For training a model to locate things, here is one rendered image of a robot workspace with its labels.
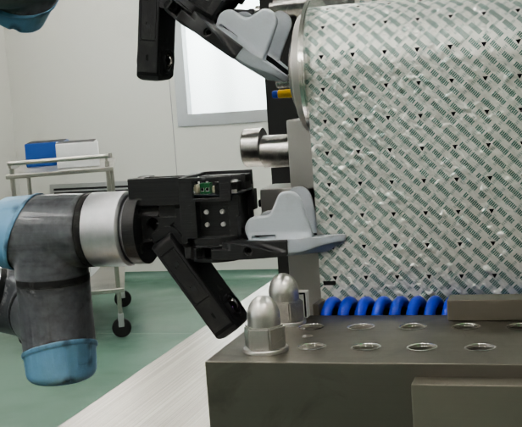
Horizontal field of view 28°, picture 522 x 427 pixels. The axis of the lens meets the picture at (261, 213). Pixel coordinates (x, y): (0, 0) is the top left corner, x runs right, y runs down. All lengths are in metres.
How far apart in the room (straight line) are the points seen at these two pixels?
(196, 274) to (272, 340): 0.20
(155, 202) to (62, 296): 0.14
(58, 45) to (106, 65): 0.37
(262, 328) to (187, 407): 0.35
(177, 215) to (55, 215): 0.12
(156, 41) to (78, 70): 6.19
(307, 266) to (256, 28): 0.25
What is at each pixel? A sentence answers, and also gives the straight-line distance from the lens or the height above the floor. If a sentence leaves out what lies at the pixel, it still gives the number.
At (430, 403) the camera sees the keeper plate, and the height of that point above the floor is 1.01.
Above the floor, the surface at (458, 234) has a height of 1.10.
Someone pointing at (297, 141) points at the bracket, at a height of 1.18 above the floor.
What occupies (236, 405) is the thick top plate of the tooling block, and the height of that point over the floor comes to 0.99.
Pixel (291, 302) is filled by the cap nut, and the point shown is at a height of 1.05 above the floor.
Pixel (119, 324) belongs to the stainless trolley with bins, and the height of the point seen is 0.07.
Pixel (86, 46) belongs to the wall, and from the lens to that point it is 7.27.
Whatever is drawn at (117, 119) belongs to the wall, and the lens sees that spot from 7.19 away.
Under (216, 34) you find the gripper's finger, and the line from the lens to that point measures 1.06.
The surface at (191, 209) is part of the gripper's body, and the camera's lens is 1.00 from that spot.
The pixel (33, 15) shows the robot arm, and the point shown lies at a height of 1.33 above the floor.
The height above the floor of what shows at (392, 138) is 1.18.
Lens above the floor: 1.24
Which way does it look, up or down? 7 degrees down
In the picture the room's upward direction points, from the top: 4 degrees counter-clockwise
